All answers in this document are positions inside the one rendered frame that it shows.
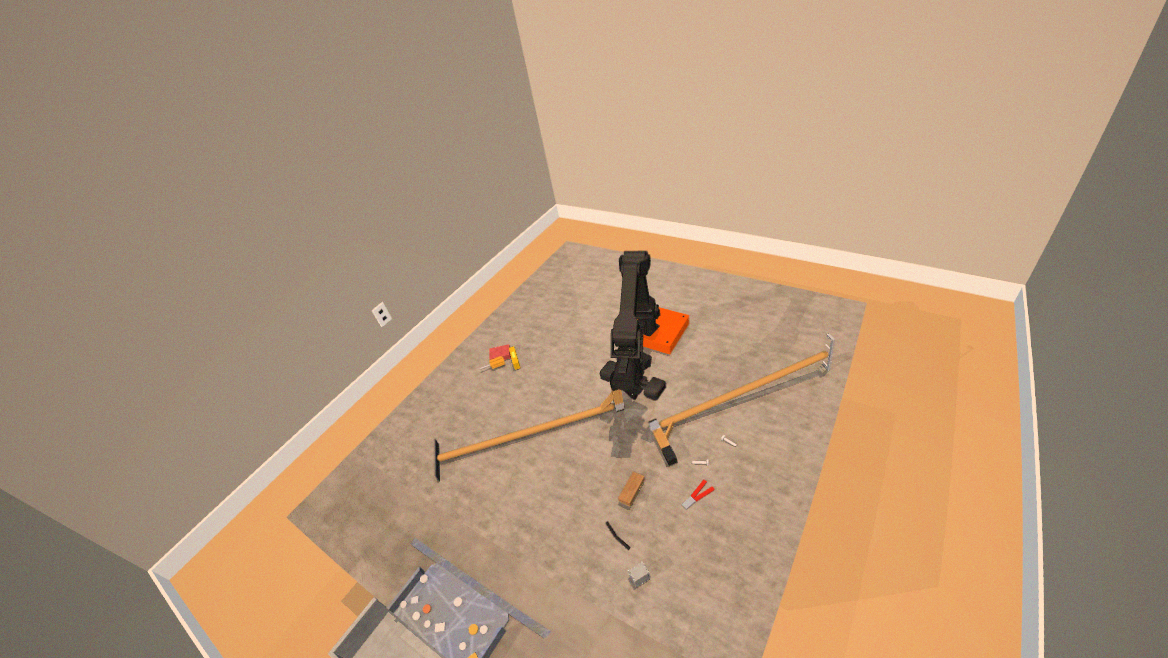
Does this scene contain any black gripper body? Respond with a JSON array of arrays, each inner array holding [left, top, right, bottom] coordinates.
[[600, 359, 667, 401]]

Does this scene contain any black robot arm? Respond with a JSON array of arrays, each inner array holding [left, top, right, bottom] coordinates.
[[610, 250, 661, 392]]

